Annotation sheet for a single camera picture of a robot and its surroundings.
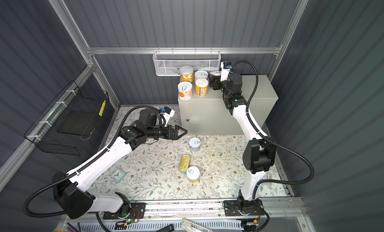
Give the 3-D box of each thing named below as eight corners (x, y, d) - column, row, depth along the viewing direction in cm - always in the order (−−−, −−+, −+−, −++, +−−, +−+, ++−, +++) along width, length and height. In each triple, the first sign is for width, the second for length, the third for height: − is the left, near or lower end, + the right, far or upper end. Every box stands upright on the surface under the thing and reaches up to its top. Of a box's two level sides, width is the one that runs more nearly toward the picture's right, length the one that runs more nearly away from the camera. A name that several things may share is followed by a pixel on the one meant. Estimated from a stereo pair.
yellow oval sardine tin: (179, 173, 87) (178, 169, 84) (182, 157, 94) (181, 154, 90) (188, 174, 87) (188, 171, 83) (190, 158, 93) (190, 155, 89)
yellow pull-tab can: (186, 182, 84) (186, 179, 79) (187, 169, 89) (186, 165, 84) (199, 182, 84) (199, 179, 79) (199, 169, 89) (199, 165, 84)
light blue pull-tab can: (189, 152, 96) (189, 147, 92) (189, 141, 101) (189, 137, 97) (200, 152, 96) (200, 147, 92) (200, 141, 101) (200, 137, 97)
